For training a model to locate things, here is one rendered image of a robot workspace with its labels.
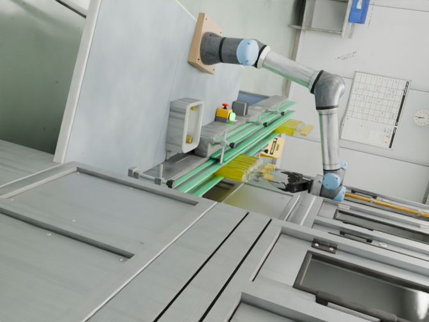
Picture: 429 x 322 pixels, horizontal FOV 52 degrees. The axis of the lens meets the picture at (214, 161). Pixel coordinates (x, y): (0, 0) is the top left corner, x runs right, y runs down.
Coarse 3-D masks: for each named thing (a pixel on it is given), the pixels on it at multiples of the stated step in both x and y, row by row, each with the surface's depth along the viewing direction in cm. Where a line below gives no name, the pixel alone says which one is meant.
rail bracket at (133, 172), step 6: (132, 168) 153; (138, 168) 155; (162, 168) 149; (132, 174) 152; (138, 174) 152; (144, 174) 152; (150, 180) 152; (156, 180) 150; (162, 180) 150; (168, 180) 150; (168, 186) 149
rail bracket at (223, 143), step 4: (224, 132) 207; (224, 136) 207; (212, 140) 209; (216, 140) 209; (224, 140) 208; (220, 144) 208; (224, 144) 207; (228, 144) 207; (232, 144) 206; (220, 160) 211; (220, 164) 211
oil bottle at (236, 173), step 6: (222, 168) 215; (228, 168) 214; (234, 168) 214; (240, 168) 216; (216, 174) 217; (222, 174) 216; (228, 174) 215; (234, 174) 214; (240, 174) 213; (246, 174) 212; (240, 180) 213; (246, 180) 213
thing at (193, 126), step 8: (192, 104) 192; (200, 104) 203; (192, 112) 206; (200, 112) 205; (192, 120) 207; (200, 120) 206; (184, 128) 192; (192, 128) 208; (200, 128) 208; (184, 136) 193; (192, 136) 209; (184, 144) 194; (192, 144) 207; (184, 152) 196
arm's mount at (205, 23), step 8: (200, 16) 197; (208, 16) 200; (200, 24) 197; (208, 24) 201; (216, 24) 209; (200, 32) 196; (216, 32) 211; (192, 40) 198; (200, 40) 197; (192, 48) 197; (192, 56) 197; (192, 64) 202; (200, 64) 201; (208, 72) 214
